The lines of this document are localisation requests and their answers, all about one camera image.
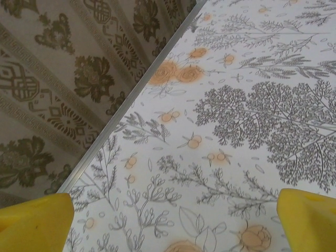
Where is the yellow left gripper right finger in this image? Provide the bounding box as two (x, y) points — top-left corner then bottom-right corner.
(277, 188), (336, 252)

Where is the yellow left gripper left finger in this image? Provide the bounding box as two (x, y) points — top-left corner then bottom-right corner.
(0, 193), (75, 252)

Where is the aluminium table edge rail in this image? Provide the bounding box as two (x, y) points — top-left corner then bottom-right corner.
(56, 0), (208, 195)

